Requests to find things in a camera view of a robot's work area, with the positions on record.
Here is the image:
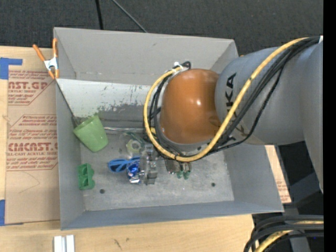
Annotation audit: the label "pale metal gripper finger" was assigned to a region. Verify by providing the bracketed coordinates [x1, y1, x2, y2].
[143, 143, 156, 165]
[140, 164, 159, 186]

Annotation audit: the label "shiny blue foil packet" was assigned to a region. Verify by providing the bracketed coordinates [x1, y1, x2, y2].
[127, 161, 143, 185]

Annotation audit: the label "clear plastic bottle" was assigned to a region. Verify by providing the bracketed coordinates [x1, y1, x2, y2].
[119, 131, 146, 158]

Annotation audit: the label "grey metal bin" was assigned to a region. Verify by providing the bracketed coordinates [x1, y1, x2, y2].
[53, 27, 285, 231]

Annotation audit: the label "blue sunglasses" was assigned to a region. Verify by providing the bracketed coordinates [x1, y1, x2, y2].
[108, 156, 141, 174]

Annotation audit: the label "light green cup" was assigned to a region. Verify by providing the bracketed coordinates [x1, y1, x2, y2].
[73, 114, 109, 153]

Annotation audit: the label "green toy block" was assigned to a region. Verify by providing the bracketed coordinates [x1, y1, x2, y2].
[77, 163, 96, 191]

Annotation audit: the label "brown cardboard board, red print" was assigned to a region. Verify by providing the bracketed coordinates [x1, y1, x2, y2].
[0, 45, 292, 226]

